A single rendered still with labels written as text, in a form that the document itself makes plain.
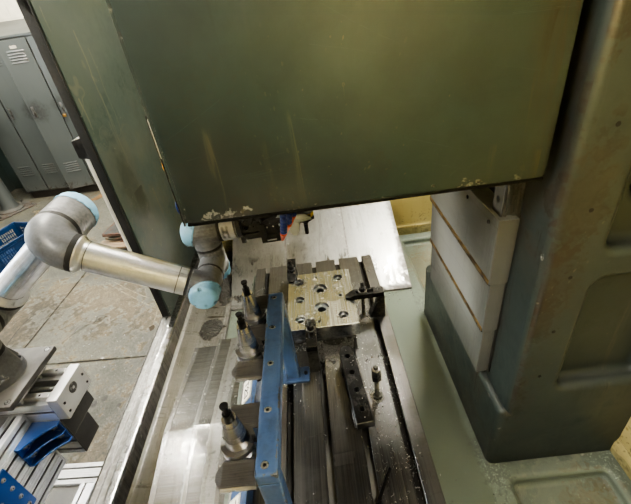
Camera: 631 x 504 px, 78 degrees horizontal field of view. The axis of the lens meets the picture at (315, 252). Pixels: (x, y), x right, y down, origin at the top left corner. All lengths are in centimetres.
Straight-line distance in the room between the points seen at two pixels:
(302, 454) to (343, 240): 123
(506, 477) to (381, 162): 106
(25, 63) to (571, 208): 550
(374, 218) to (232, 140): 157
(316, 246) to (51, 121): 435
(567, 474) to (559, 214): 89
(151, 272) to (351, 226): 131
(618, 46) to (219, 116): 59
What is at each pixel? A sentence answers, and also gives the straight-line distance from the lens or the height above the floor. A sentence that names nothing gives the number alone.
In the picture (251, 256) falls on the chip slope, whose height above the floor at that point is 75.
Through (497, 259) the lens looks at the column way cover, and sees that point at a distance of 98.
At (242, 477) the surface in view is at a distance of 76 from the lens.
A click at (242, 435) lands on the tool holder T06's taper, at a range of 75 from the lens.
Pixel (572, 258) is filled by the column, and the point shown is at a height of 138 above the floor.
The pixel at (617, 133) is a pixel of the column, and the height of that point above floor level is 162.
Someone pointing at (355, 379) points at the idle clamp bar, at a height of 96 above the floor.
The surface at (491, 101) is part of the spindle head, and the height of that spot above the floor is 170.
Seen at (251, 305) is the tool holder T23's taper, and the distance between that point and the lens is 96.
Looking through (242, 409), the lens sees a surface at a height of 122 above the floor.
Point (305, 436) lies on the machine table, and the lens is 114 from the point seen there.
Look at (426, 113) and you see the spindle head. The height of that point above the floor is 169.
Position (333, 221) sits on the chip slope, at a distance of 214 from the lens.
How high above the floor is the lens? 187
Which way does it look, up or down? 34 degrees down
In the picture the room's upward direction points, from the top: 8 degrees counter-clockwise
